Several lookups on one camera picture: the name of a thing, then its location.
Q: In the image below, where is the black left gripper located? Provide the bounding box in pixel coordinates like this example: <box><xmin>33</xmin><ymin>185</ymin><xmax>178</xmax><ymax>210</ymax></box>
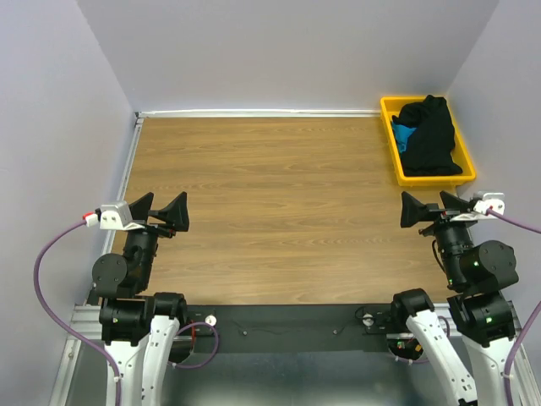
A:
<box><xmin>123</xmin><ymin>189</ymin><xmax>189</xmax><ymax>288</ymax></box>

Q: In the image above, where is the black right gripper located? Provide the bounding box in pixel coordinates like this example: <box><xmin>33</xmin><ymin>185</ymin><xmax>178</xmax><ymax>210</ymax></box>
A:
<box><xmin>399</xmin><ymin>189</ymin><xmax>480</xmax><ymax>285</ymax></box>

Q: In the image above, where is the black t shirt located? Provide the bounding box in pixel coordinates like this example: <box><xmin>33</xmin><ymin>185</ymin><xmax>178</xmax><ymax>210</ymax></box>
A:
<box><xmin>391</xmin><ymin>95</ymin><xmax>462</xmax><ymax>177</ymax></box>

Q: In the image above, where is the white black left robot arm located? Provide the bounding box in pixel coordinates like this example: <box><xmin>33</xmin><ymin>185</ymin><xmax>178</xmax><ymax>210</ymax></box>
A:
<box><xmin>92</xmin><ymin>192</ymin><xmax>189</xmax><ymax>405</ymax></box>

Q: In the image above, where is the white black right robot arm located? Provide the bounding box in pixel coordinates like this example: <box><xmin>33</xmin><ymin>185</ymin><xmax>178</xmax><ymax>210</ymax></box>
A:
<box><xmin>388</xmin><ymin>191</ymin><xmax>519</xmax><ymax>405</ymax></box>

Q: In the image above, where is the teal t shirt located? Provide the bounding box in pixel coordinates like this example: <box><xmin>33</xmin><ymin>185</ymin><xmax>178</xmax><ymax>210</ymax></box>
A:
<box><xmin>391</xmin><ymin>122</ymin><xmax>416</xmax><ymax>155</ymax></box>

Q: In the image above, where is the yellow plastic bin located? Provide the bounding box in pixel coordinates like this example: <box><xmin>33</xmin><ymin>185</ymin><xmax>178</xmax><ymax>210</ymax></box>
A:
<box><xmin>380</xmin><ymin>95</ymin><xmax>477</xmax><ymax>188</ymax></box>

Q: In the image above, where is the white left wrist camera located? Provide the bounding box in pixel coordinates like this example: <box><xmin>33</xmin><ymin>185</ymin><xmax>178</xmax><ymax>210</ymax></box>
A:
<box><xmin>83</xmin><ymin>200</ymin><xmax>145</xmax><ymax>232</ymax></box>

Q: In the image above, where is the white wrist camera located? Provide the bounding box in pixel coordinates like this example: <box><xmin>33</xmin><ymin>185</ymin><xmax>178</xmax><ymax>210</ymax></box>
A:
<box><xmin>83</xmin><ymin>200</ymin><xmax>145</xmax><ymax>232</ymax></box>
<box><xmin>451</xmin><ymin>191</ymin><xmax>505</xmax><ymax>222</ymax></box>

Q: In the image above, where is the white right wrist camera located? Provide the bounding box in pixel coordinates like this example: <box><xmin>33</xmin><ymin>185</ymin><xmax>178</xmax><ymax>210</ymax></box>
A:
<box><xmin>451</xmin><ymin>191</ymin><xmax>505</xmax><ymax>222</ymax></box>

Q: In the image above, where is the aluminium left side rail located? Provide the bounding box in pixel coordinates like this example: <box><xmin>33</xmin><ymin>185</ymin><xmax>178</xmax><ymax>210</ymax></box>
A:
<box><xmin>86</xmin><ymin>117</ymin><xmax>145</xmax><ymax>305</ymax></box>

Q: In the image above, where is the aluminium back edge rail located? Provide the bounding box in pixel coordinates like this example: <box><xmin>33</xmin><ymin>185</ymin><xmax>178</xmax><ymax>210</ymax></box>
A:
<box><xmin>136</xmin><ymin>109</ymin><xmax>380</xmax><ymax>118</ymax></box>

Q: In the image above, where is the aluminium front frame rail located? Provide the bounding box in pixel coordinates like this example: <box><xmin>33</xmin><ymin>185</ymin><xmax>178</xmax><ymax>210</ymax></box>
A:
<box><xmin>68</xmin><ymin>304</ymin><xmax>102</xmax><ymax>341</ymax></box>

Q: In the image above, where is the black mounting base plate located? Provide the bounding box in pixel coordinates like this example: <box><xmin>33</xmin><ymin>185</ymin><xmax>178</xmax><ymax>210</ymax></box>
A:
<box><xmin>188</xmin><ymin>304</ymin><xmax>411</xmax><ymax>354</ymax></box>

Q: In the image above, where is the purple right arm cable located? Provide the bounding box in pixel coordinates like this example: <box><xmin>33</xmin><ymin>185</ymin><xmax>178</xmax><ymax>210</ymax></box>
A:
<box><xmin>395</xmin><ymin>209</ymin><xmax>541</xmax><ymax>406</ymax></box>

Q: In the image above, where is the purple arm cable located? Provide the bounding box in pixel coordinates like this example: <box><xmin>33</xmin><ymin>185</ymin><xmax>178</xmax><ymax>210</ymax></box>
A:
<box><xmin>33</xmin><ymin>218</ymin><xmax>221</xmax><ymax>406</ymax></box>
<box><xmin>395</xmin><ymin>209</ymin><xmax>541</xmax><ymax>406</ymax></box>

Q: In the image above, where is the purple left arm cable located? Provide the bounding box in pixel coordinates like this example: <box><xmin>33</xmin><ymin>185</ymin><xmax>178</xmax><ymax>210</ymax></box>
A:
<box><xmin>33</xmin><ymin>218</ymin><xmax>221</xmax><ymax>406</ymax></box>

